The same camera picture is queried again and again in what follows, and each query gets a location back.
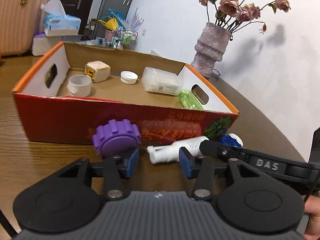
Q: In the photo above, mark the purple ridged lid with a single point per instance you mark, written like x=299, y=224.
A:
x=116, y=137

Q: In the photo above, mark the pink ribbed suitcase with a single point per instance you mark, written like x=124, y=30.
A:
x=21, y=20

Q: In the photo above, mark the blue ridged lid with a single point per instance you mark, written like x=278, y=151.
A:
x=227, y=140

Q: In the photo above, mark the white purple tissue box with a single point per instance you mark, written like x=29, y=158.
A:
x=42, y=44

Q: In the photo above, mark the white plastic cup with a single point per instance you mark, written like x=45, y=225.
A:
x=79, y=85

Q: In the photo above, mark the green spray bottle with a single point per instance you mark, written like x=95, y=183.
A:
x=189, y=101

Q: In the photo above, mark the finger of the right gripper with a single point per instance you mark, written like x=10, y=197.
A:
x=223, y=152

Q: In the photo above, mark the pink textured vase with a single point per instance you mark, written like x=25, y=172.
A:
x=210, y=48

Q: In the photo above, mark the white jar lid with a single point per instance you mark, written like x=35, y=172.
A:
x=128, y=77

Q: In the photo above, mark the wire storage rack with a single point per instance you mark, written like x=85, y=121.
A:
x=118, y=32

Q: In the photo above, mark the red cardboard box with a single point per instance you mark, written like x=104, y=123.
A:
x=49, y=114

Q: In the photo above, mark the cream plug adapter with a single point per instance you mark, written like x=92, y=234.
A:
x=98, y=71

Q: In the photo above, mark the blue tissue pack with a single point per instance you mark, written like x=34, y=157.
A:
x=56, y=22

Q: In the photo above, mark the white tube bottle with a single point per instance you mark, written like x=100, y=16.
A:
x=170, y=153

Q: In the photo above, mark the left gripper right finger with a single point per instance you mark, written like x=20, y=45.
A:
x=200, y=168

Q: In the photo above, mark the translucent plastic box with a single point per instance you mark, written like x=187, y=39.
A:
x=161, y=82

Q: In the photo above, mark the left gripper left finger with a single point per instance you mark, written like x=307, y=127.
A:
x=114, y=170

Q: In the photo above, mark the dried pink roses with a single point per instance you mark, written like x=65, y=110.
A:
x=234, y=15

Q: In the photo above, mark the person's hand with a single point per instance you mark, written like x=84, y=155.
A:
x=312, y=207

